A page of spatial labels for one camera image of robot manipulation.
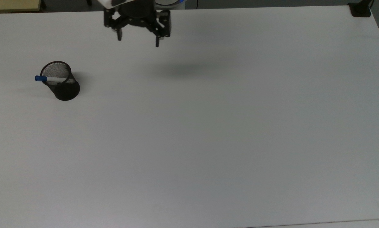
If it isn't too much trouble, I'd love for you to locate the black table clamp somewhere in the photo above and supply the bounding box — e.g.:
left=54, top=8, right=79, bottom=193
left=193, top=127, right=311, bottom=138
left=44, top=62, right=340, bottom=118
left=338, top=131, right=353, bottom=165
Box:
left=348, top=0, right=374, bottom=17

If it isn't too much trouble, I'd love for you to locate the white marker with blue cap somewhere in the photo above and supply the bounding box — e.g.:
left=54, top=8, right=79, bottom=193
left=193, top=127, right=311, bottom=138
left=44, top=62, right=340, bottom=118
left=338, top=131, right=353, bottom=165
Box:
left=35, top=75, right=75, bottom=84

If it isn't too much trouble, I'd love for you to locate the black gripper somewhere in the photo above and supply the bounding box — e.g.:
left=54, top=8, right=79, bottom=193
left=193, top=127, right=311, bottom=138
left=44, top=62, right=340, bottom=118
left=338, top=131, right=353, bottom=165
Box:
left=104, top=0, right=171, bottom=48

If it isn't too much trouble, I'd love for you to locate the black mesh pen cup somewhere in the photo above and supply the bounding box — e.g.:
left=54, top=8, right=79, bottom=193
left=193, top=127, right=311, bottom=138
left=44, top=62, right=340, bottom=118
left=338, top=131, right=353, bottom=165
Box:
left=40, top=61, right=80, bottom=101

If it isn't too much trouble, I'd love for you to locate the white adjacent table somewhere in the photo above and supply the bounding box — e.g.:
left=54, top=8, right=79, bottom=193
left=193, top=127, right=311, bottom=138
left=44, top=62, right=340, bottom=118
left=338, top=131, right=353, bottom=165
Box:
left=247, top=219, right=379, bottom=228

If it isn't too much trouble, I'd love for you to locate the light wooden desk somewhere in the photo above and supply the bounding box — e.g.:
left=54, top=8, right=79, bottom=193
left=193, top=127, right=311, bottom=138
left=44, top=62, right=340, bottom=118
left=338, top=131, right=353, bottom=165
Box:
left=0, top=0, right=42, bottom=14

